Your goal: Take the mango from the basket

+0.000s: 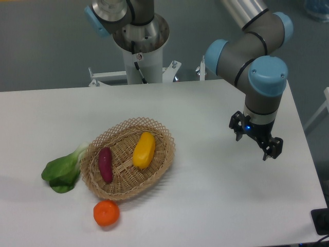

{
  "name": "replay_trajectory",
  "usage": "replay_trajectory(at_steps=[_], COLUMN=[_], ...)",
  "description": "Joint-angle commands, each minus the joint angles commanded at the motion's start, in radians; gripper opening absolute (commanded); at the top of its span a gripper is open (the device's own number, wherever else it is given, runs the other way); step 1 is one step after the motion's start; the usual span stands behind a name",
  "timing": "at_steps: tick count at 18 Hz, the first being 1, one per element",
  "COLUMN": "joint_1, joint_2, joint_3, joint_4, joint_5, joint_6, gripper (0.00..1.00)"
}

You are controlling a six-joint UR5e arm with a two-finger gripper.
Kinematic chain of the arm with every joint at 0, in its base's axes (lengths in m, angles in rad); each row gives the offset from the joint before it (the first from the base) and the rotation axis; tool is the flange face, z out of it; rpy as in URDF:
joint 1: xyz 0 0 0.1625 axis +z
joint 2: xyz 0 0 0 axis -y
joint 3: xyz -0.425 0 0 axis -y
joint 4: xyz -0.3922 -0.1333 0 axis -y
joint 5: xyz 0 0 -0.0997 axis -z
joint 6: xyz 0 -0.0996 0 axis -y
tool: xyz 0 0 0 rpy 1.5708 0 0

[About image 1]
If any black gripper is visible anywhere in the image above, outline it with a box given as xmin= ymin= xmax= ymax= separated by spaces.
xmin=229 ymin=111 xmax=283 ymax=161

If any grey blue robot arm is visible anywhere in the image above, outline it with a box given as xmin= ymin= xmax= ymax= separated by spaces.
xmin=84 ymin=1 xmax=294 ymax=158

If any yellow mango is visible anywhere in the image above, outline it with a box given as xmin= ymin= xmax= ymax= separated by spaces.
xmin=132 ymin=132 xmax=156 ymax=169

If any woven wicker basket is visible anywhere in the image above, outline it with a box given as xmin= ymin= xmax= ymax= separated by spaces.
xmin=80 ymin=117 xmax=175 ymax=201

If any black device at table edge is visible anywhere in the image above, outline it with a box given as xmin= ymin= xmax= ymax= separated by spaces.
xmin=310 ymin=208 xmax=328 ymax=235

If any blue object top right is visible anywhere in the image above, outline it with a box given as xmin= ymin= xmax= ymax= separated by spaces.
xmin=304 ymin=0 xmax=328 ymax=23

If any purple sweet potato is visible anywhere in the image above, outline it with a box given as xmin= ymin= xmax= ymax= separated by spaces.
xmin=98 ymin=147 xmax=113 ymax=183

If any orange tangerine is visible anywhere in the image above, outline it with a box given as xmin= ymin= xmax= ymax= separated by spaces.
xmin=93 ymin=200 xmax=120 ymax=227

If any green bok choy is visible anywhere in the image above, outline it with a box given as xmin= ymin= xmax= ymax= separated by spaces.
xmin=41 ymin=143 xmax=89 ymax=193

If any white frame at right edge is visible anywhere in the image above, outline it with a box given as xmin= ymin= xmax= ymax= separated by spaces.
xmin=303 ymin=87 xmax=328 ymax=134

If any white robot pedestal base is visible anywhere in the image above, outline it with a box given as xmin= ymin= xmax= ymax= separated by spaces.
xmin=88 ymin=12 xmax=208 ymax=87

